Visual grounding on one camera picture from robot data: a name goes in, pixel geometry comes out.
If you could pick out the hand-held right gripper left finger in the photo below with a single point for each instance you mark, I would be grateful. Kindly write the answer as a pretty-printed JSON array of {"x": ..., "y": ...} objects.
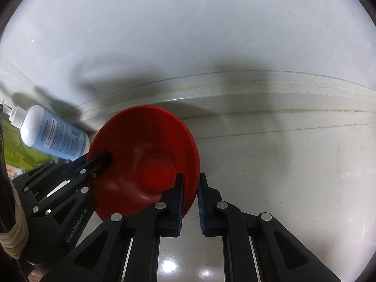
[{"x": 179, "y": 208}]

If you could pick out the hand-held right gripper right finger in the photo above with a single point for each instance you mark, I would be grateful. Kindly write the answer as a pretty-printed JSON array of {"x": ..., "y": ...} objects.
[{"x": 201, "y": 208}]

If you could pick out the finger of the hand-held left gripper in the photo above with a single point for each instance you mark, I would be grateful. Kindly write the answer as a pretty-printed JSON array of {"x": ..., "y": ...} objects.
[
  {"x": 101, "y": 160},
  {"x": 73, "y": 195}
]

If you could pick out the red bowl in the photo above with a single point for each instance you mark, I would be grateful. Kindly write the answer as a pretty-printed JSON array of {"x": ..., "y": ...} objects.
[{"x": 141, "y": 141}]

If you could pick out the white blue pump bottle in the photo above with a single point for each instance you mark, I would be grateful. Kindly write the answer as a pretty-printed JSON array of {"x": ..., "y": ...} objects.
[{"x": 44, "y": 132}]

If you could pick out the green dish soap bottle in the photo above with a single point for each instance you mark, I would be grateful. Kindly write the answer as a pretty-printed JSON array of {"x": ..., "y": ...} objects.
[{"x": 17, "y": 149}]

